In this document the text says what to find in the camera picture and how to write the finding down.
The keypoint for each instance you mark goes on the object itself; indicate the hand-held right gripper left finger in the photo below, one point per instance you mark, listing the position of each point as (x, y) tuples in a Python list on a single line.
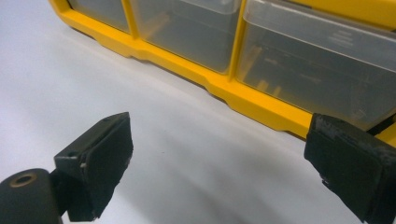
[(99, 161)]

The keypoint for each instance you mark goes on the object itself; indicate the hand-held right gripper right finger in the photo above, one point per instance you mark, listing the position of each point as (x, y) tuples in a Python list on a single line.
[(351, 165)]

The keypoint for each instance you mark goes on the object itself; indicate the clear plastic drawer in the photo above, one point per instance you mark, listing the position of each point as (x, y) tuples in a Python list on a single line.
[(311, 77)]

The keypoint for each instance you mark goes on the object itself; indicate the yellow and black drawer organizer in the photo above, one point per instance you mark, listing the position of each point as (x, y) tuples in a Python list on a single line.
[(249, 99)]

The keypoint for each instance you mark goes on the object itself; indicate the white table sheet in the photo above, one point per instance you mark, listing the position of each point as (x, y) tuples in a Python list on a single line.
[(186, 140)]

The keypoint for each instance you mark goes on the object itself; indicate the grid of clear drawers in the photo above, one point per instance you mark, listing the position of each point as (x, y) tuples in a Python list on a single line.
[(186, 34)]

